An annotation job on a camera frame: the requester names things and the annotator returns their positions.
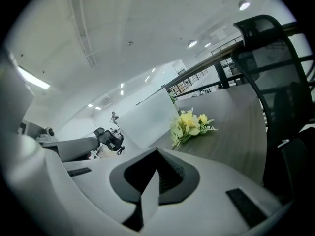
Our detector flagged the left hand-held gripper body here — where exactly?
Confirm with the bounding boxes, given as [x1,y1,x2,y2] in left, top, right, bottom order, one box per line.
[42,136,100,162]

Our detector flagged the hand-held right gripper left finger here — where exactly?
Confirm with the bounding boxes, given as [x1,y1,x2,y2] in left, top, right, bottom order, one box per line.
[109,147,160,232]

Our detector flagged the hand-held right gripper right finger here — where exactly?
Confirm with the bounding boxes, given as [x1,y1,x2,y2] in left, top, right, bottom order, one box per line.
[157,147,200,206]

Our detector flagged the yellow flowers bouquet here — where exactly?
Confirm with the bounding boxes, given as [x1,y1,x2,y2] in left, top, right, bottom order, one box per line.
[170,109,219,150]

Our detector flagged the translucent white plastic bin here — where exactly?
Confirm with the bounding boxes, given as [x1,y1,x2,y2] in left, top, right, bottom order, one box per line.
[117,86,180,149]

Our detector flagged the group of ceiling panel lights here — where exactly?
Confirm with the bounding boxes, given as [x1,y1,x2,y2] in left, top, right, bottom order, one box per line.
[87,67,156,110]

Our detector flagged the long tube ceiling light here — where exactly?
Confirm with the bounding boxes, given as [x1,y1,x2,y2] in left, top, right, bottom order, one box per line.
[9,53,51,89]

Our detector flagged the black metal railing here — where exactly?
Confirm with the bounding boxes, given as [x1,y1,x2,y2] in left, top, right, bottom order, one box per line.
[165,21,315,100]

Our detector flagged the black mesh office chair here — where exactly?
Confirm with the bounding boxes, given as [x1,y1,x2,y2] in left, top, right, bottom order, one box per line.
[230,14,315,206]

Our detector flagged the grey fisheye camera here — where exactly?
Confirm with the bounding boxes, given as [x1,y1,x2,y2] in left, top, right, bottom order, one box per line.
[36,126,58,142]

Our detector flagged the white ceiling cable tray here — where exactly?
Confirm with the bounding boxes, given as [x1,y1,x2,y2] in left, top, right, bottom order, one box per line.
[67,0,96,67]

